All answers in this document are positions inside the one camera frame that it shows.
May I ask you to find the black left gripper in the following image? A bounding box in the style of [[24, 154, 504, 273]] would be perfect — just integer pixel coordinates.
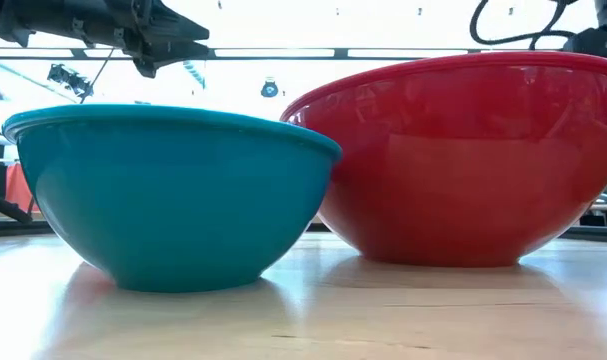
[[30, 0, 211, 79]]

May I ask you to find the blue hanging lamp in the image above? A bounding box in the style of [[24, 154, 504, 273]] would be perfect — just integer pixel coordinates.
[[260, 76, 280, 99]]

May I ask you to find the black ceiling-mounted device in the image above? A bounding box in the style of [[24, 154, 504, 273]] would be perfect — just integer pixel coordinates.
[[46, 63, 95, 99]]

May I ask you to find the teal plastic bowl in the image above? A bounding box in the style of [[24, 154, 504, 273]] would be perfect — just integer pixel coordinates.
[[1, 103, 344, 294]]

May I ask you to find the orange cloth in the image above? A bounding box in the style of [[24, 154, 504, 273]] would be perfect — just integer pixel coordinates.
[[5, 161, 40, 213]]

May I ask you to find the black slanted bar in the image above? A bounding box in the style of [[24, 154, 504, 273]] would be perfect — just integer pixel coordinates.
[[0, 191, 34, 225]]

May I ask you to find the red plastic bowl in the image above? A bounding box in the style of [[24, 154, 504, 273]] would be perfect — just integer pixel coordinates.
[[279, 50, 607, 268]]

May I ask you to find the thin black cable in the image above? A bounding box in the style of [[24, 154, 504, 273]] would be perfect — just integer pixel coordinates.
[[79, 47, 116, 105]]

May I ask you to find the black cable loop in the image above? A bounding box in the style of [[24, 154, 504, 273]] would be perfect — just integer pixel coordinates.
[[469, 0, 580, 52]]

